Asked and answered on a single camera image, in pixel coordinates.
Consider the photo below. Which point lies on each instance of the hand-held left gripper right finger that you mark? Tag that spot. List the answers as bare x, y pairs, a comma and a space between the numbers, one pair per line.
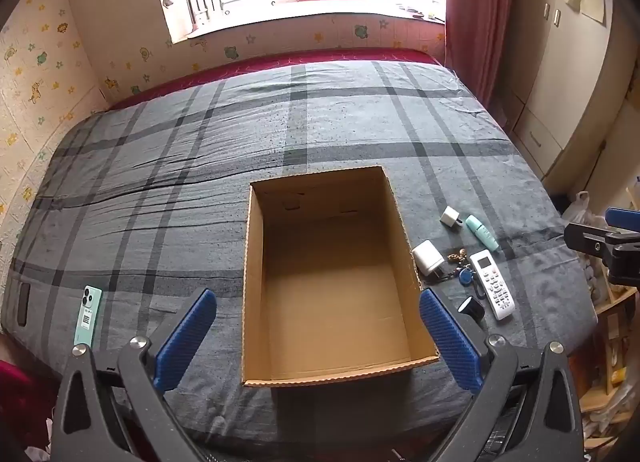
450, 342

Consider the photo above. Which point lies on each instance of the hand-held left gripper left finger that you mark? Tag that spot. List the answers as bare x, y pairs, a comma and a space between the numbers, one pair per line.
185, 337

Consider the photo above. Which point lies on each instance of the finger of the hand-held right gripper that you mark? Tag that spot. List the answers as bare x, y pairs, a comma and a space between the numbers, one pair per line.
595, 239
622, 218

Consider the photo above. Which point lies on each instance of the white remote control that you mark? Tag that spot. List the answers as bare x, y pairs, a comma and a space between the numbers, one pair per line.
492, 287

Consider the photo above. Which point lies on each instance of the large white charger plug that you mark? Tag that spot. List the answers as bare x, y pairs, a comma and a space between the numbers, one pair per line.
427, 257

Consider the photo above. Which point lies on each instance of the teal cosmetic bottle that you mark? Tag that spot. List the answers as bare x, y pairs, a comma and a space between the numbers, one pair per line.
481, 232

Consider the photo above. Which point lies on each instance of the cardboard box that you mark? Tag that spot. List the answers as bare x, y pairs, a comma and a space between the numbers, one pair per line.
330, 302

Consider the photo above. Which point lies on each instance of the white plastic bag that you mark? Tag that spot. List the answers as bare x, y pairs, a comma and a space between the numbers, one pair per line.
580, 212

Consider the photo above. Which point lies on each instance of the black round cap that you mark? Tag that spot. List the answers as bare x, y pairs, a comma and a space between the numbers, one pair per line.
471, 307

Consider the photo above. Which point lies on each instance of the mint green smartphone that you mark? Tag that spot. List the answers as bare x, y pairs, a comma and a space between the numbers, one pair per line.
88, 316

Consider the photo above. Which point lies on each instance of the wooden shelf unit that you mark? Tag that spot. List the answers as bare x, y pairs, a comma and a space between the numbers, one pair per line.
612, 342

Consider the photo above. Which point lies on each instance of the small white charger plug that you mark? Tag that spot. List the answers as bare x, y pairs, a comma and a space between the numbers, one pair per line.
452, 217

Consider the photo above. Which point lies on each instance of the grey plaid blanket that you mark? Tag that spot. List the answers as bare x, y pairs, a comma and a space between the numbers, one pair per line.
175, 202

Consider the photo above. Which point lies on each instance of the beige wardrobe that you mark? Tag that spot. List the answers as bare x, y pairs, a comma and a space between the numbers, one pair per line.
565, 72

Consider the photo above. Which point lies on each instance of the black flat device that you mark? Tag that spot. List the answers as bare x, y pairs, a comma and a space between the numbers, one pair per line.
23, 304

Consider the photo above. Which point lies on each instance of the red cloth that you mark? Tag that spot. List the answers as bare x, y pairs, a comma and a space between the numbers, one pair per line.
25, 392

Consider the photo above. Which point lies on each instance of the pink curtain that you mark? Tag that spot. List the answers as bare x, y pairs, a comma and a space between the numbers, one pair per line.
475, 17

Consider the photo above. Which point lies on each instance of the red mattress sheet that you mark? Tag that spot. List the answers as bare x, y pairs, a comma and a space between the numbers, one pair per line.
260, 67

